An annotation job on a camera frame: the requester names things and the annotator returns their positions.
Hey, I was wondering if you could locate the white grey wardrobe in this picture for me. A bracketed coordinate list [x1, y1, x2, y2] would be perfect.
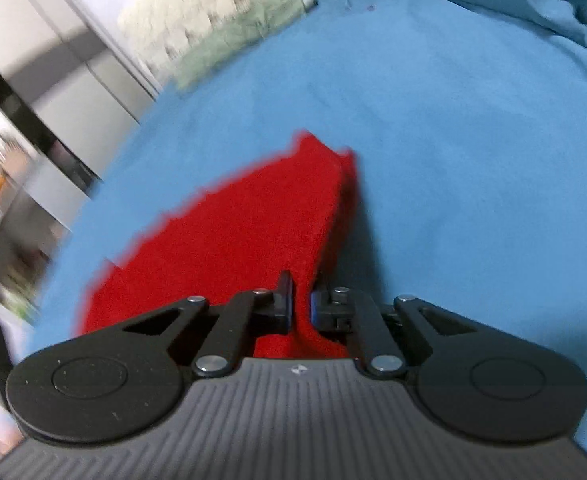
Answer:
[0, 0, 155, 188]

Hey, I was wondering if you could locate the red knit sweater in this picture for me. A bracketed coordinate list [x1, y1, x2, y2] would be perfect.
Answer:
[76, 131, 359, 359]

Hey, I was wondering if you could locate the blue bed sheet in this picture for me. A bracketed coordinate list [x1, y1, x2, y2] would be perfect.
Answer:
[28, 0, 587, 449]

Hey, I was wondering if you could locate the white desk shelf unit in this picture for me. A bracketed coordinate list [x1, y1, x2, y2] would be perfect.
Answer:
[0, 110, 92, 320]

